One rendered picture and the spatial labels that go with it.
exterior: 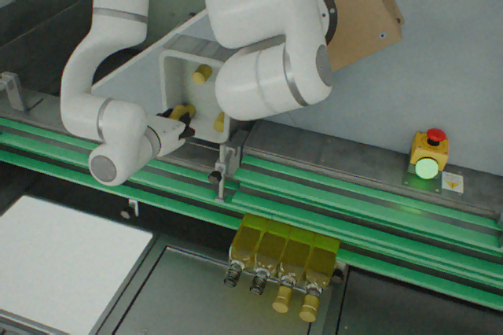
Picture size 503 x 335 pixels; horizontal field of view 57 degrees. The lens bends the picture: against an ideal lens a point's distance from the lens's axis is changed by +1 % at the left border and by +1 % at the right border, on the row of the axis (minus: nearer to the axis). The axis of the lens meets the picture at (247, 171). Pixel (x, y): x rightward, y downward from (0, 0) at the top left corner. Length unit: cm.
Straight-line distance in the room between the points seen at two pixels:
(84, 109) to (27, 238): 59
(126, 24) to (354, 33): 42
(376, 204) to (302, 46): 49
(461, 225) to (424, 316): 30
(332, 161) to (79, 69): 57
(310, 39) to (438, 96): 50
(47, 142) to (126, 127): 59
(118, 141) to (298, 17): 35
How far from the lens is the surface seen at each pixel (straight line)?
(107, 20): 77
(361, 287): 125
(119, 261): 121
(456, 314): 129
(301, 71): 62
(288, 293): 98
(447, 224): 104
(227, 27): 68
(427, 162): 105
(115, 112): 77
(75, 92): 83
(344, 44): 94
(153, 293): 115
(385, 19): 91
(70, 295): 118
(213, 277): 116
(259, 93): 65
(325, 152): 109
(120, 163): 80
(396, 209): 103
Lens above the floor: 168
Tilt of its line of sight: 46 degrees down
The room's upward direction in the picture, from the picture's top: 153 degrees counter-clockwise
